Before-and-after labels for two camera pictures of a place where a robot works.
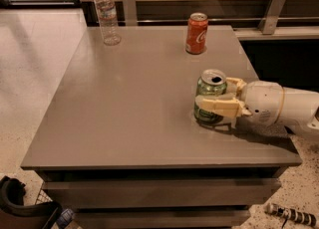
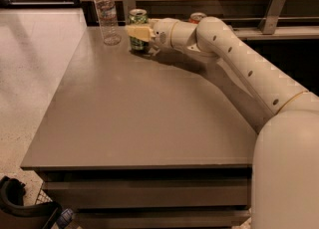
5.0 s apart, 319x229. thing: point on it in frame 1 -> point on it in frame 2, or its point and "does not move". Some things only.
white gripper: (263, 102) -> (161, 32)
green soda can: (211, 82) -> (138, 17)
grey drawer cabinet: (119, 146) does not move
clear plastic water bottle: (108, 15) does not move
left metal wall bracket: (130, 9) does not move
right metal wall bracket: (273, 9) does not move
